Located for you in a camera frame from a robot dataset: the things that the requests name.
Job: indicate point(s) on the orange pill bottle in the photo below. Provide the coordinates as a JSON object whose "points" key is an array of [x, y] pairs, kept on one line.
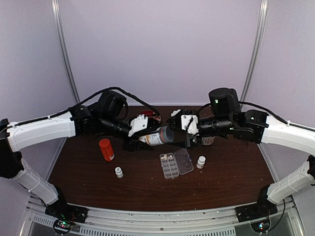
{"points": [[106, 149]]}

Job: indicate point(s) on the small white pill bottle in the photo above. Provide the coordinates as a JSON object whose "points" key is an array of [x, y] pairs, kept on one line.
{"points": [[200, 162]]}

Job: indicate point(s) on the grey bottle cap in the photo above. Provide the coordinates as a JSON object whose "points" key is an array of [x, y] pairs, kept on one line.
{"points": [[166, 135]]}

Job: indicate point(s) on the right aluminium frame post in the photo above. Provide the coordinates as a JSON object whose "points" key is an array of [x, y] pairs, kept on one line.
{"points": [[261, 23]]}

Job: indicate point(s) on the grey cap pill bottle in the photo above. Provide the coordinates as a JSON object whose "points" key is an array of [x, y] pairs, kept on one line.
{"points": [[152, 139]]}

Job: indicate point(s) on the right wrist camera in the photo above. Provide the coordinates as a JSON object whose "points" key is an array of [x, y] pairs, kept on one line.
{"points": [[184, 120]]}

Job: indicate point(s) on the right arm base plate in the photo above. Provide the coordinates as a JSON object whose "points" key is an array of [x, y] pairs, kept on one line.
{"points": [[255, 211]]}

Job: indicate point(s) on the floral mug yellow inside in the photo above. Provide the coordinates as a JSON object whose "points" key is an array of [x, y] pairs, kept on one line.
{"points": [[207, 141]]}

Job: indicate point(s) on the aluminium frame post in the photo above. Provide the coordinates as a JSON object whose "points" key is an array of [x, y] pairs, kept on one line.
{"points": [[261, 23], [65, 56]]}

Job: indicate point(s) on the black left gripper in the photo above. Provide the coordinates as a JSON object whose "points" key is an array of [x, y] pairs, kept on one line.
{"points": [[133, 146]]}

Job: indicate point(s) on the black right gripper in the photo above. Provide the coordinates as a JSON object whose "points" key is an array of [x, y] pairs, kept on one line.
{"points": [[191, 137]]}

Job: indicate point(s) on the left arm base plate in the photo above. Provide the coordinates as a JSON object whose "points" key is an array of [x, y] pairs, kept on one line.
{"points": [[66, 212]]}

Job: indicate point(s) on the left aluminium frame post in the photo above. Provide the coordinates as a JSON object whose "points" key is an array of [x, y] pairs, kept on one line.
{"points": [[65, 56]]}

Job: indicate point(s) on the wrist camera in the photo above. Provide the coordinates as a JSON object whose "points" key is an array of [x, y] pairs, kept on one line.
{"points": [[184, 120], [138, 124]]}

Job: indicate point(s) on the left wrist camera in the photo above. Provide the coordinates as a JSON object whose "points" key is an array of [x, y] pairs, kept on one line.
{"points": [[138, 124]]}

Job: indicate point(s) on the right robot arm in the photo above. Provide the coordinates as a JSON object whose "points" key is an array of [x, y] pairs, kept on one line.
{"points": [[258, 125]]}

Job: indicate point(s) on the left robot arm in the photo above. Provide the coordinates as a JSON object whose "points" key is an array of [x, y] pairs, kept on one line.
{"points": [[17, 136]]}

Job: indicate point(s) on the red floral plate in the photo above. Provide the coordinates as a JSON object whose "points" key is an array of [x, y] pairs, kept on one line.
{"points": [[151, 115]]}

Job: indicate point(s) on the small white dropper bottle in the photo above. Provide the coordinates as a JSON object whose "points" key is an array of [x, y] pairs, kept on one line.
{"points": [[119, 173]]}

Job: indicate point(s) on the aluminium front rail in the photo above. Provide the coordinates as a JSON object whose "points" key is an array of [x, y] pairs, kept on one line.
{"points": [[208, 222]]}

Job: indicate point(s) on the clear plastic pill organizer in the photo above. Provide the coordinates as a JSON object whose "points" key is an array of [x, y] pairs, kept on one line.
{"points": [[179, 164]]}

